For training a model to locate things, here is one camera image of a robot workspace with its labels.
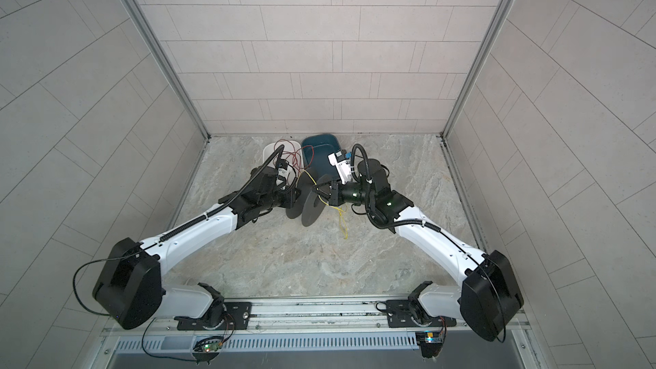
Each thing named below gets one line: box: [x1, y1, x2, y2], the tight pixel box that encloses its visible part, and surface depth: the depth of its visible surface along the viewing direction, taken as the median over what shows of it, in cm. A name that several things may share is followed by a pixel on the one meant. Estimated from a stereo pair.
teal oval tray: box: [301, 134, 342, 178], surface depth 111 cm
